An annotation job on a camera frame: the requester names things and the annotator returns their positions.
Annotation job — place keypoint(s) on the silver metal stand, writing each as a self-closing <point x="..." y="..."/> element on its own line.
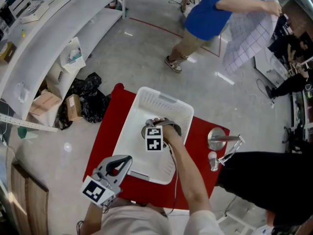
<point x="216" y="138"/>

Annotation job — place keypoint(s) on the white metal frame stand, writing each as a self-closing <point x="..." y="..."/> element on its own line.
<point x="234" y="219"/>

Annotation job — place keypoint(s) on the person's left forearm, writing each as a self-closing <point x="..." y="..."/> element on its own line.
<point x="93" y="219"/>

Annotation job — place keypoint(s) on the wooden board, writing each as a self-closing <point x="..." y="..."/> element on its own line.
<point x="29" y="204"/>

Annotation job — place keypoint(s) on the small white perforated basket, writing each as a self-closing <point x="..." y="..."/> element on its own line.
<point x="73" y="65"/>

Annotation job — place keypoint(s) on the person's right forearm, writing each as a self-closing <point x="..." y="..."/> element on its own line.
<point x="185" y="175"/>

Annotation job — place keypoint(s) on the white perforated plastic basket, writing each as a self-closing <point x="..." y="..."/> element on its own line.
<point x="137" y="121"/>

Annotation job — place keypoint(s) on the white checked cloth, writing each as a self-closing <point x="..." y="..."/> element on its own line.
<point x="249" y="38"/>

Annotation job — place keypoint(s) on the white flat appliance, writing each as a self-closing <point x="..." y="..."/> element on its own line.
<point x="34" y="12"/>

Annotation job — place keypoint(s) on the small cardboard box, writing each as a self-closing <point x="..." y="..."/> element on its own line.
<point x="73" y="108"/>

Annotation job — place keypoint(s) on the person's white t-shirt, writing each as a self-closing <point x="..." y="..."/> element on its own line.
<point x="137" y="223"/>

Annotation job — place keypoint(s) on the teal bin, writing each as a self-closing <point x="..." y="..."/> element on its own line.
<point x="27" y="133"/>

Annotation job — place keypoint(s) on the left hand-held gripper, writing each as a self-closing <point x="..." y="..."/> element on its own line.
<point x="94" y="191"/>

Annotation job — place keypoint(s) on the white cart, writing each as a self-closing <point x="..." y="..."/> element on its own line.
<point x="271" y="67"/>

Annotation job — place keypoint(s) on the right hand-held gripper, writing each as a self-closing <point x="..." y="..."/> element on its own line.
<point x="154" y="138"/>

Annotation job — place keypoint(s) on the white metal shelf rack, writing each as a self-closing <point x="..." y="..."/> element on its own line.
<point x="49" y="40"/>

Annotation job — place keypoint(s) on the clear plastic bag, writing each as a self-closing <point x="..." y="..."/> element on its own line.
<point x="22" y="92"/>

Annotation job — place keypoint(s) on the pile of black plastic bags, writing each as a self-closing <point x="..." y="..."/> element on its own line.
<point x="93" y="104"/>

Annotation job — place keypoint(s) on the red tablecloth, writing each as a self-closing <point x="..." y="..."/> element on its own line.
<point x="102" y="141"/>

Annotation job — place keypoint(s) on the person's right hand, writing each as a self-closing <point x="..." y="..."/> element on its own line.
<point x="157" y="119"/>

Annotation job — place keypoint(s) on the large cardboard box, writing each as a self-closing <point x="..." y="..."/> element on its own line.
<point x="45" y="104"/>

